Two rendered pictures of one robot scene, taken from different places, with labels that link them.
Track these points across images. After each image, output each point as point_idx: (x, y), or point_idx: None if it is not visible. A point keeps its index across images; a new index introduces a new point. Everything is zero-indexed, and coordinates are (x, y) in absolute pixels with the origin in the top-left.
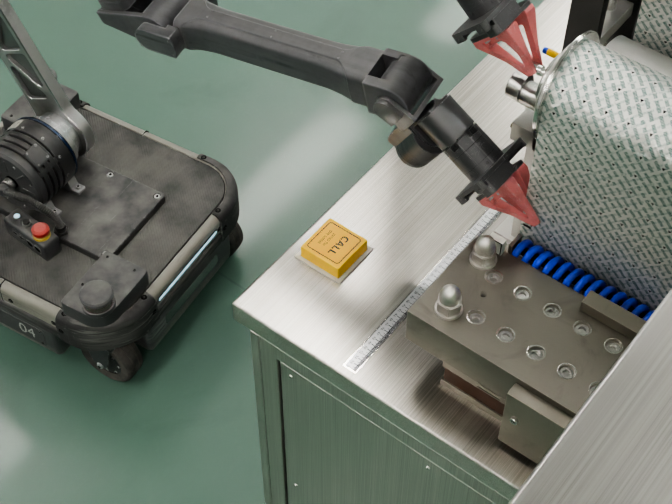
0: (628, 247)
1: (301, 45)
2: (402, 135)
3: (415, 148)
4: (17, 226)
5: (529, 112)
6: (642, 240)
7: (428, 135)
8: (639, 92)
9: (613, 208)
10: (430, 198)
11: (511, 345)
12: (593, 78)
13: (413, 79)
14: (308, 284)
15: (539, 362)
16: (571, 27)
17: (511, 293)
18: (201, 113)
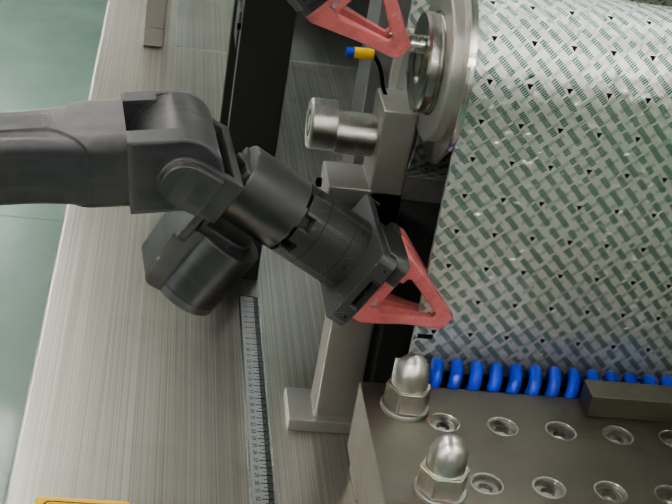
0: (616, 284)
1: None
2: (180, 253)
3: (217, 264)
4: None
5: (336, 171)
6: (642, 258)
7: (249, 222)
8: (598, 9)
9: (593, 221)
10: (153, 418)
11: (572, 498)
12: (527, 8)
13: (205, 121)
14: None
15: (629, 502)
16: (240, 106)
17: (490, 433)
18: None
